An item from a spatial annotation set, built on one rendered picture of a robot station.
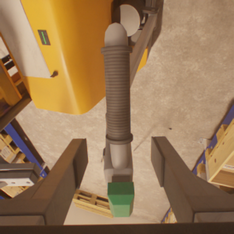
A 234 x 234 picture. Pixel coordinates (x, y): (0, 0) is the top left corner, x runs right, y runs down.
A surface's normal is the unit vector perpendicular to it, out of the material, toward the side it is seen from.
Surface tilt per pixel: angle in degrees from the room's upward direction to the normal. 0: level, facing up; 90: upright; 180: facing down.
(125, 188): 90
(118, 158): 25
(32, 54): 0
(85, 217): 90
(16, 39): 0
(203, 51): 0
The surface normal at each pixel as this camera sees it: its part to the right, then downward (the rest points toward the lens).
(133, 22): -0.27, 0.68
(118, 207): 0.00, 0.70
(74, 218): -0.04, -0.71
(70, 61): 0.49, 0.60
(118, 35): 0.26, 0.33
